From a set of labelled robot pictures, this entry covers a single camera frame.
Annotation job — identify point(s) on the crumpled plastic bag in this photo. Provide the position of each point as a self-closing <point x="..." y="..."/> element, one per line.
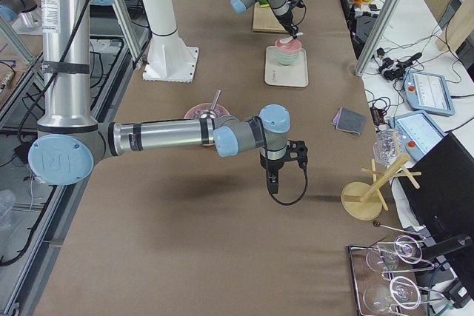
<point x="388" y="146"/>

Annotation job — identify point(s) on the grey folded cloth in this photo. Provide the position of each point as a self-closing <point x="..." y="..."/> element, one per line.
<point x="350" y="121"/>

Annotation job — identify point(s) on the black monitor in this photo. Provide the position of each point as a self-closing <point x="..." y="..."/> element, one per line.
<point x="444" y="200"/>

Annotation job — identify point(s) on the upper wine glass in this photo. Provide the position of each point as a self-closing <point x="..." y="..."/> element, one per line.
<point x="386" y="256"/>

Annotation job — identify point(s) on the purple folded cloth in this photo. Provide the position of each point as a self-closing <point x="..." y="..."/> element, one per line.
<point x="336" y="118"/>

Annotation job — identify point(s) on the teach pendant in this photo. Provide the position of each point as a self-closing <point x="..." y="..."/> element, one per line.
<point x="428" y="92"/>
<point x="420" y="132"/>

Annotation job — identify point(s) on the wine glass rack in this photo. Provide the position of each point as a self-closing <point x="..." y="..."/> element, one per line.
<point x="383" y="275"/>

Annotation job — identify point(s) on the wooden mug tree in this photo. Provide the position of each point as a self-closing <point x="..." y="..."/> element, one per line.
<point x="364" y="201"/>

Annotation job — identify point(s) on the upper green bowl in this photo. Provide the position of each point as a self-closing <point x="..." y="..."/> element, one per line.
<point x="279" y="52"/>

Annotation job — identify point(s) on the upper teach pendant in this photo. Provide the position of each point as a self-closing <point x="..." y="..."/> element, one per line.
<point x="428" y="92"/>

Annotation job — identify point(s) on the cream serving tray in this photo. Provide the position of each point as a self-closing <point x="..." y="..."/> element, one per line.
<point x="293" y="75"/>

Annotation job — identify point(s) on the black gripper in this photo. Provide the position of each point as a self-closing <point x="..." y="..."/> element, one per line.
<point x="272" y="165"/>
<point x="286" y="20"/>

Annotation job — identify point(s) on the lower wine glass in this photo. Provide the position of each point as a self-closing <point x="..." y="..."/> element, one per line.
<point x="393" y="297"/>

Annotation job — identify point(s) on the white camera post base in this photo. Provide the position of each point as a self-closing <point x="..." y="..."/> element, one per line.
<point x="168" y="57"/>

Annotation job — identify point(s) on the aluminium frame post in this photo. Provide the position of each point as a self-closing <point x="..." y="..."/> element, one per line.
<point x="375" y="36"/>

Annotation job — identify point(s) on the lower teach pendant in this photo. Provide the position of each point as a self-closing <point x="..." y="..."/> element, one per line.
<point x="420" y="132"/>

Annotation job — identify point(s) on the small pink bowl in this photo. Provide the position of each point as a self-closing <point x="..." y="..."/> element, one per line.
<point x="288" y="48"/>

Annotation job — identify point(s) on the large pink ice bowl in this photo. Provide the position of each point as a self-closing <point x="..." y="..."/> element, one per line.
<point x="200" y="110"/>

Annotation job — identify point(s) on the metal ice scoop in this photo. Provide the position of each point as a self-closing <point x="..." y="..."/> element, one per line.
<point x="210" y="112"/>

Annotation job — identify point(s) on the wooden cutting board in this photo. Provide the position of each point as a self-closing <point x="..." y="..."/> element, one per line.
<point x="264" y="21"/>

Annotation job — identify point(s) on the white ceramic spoon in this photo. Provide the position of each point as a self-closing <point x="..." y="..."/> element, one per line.
<point x="290" y="38"/>

